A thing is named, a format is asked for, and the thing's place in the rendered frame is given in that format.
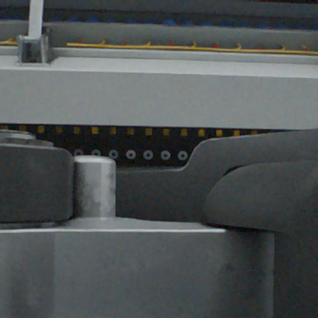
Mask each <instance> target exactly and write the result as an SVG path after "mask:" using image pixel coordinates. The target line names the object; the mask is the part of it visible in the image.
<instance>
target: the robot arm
mask: <svg viewBox="0 0 318 318"><path fill-rule="evenodd" d="M53 146H54V143H52V142H47V141H42V140H38V139H36V135H33V134H30V133H28V132H18V131H8V130H0V318H318V128H315V129H308V130H300V131H292V132H270V133H261V134H253V135H245V136H237V137H221V138H213V139H209V140H206V141H204V142H202V143H201V144H200V145H199V146H197V147H196V148H195V150H194V151H193V153H192V155H191V157H190V160H189V161H188V162H187V164H186V165H185V167H184V168H182V169H180V170H161V171H119V172H115V161H114V160H112V159H110V158H109V157H98V156H78V157H72V156H71V154H70V152H69V151H68V150H66V149H60V148H56V147H53Z"/></svg>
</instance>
